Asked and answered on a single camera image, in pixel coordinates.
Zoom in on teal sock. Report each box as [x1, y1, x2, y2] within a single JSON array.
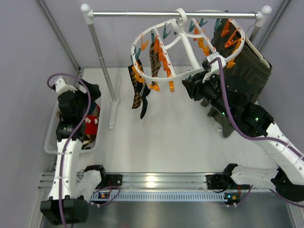
[[88, 101, 97, 115]]

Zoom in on red sock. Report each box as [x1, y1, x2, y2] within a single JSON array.
[[85, 115, 99, 135]]

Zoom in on white oval clip hanger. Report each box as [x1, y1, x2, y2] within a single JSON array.
[[131, 8, 246, 92]]

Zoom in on black sock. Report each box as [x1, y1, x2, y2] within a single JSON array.
[[138, 83, 151, 119]]

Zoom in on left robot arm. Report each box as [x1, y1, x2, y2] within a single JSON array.
[[40, 77, 104, 226]]

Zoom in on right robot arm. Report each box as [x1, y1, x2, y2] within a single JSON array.
[[182, 72, 304, 202]]

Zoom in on white hanger with metal hook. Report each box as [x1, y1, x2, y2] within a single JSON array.
[[223, 9, 271, 68]]

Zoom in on white metal clothes rack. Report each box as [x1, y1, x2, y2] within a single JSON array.
[[80, 1, 272, 130]]

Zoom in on argyle sock in basket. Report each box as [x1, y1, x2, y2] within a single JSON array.
[[91, 105, 100, 117]]

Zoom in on olive green shorts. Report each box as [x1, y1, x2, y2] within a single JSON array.
[[201, 19, 273, 138]]

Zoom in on brown argyle sock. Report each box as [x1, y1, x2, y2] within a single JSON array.
[[128, 64, 143, 109], [149, 42, 162, 77]]

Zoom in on white laundry basket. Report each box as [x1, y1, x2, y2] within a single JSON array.
[[44, 97, 102, 154]]

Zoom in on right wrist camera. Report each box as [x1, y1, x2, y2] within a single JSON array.
[[202, 52, 226, 83]]

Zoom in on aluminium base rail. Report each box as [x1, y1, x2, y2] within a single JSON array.
[[38, 171, 297, 202]]

